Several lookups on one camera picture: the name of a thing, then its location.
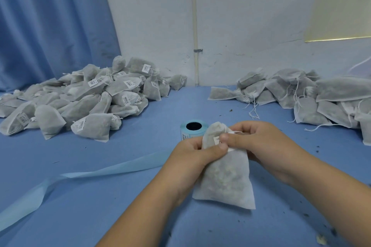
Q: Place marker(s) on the person's left hand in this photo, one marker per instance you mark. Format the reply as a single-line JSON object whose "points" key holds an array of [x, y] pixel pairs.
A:
{"points": [[188, 166]]}

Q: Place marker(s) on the person's right hand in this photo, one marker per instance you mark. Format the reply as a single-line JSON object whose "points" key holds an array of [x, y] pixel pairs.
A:
{"points": [[266, 145]]}

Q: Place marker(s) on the blue label roll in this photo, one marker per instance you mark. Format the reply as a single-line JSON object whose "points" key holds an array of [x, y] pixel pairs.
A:
{"points": [[193, 128]]}

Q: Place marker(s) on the white sachet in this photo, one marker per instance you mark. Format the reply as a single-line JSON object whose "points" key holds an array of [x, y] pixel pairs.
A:
{"points": [[226, 174]]}

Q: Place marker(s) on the white peeled label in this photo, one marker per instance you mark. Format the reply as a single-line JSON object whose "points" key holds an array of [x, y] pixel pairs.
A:
{"points": [[221, 138]]}

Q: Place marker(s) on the pile of unlabelled herb bags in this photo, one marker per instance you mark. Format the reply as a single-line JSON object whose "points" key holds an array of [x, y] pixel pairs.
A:
{"points": [[301, 99]]}

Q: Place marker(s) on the pile of labelled herb bags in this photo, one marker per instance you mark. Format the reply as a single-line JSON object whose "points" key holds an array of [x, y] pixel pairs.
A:
{"points": [[87, 96]]}

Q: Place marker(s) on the person's left forearm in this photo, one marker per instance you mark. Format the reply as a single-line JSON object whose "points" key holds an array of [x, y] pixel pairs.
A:
{"points": [[136, 223]]}

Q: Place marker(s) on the person's right forearm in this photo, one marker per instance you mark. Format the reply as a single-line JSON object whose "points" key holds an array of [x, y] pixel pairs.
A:
{"points": [[336, 200]]}

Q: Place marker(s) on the dried herb crumb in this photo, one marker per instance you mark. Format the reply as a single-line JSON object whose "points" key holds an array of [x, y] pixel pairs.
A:
{"points": [[321, 239]]}

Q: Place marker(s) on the grey pipe clamp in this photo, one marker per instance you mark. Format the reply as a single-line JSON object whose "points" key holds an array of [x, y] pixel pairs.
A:
{"points": [[198, 50]]}

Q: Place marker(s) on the blue curtain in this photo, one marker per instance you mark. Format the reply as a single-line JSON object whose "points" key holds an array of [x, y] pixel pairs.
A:
{"points": [[52, 21]]}

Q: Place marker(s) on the white wall pipe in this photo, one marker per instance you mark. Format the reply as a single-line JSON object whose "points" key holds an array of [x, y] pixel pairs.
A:
{"points": [[195, 24]]}

